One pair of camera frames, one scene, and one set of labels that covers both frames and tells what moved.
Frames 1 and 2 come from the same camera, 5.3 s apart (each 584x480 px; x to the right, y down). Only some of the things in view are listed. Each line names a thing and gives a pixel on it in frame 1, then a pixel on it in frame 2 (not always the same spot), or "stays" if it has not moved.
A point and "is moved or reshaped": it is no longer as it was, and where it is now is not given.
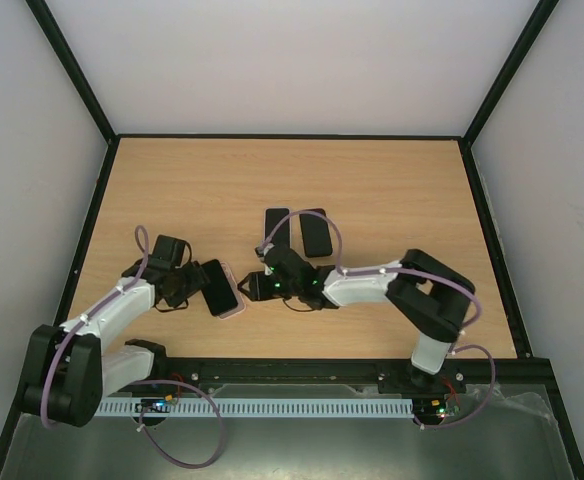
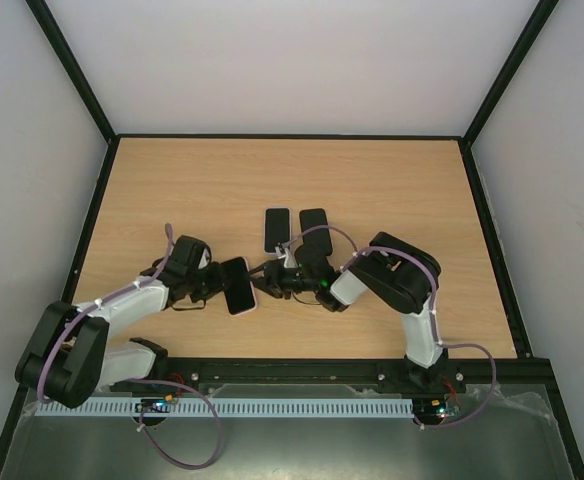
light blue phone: [273, 217] stays
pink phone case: [241, 303] is moved or reshaped
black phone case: [315, 233] stays
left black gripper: [198, 280] to [219, 285]
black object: [218, 293] is moved or reshaped
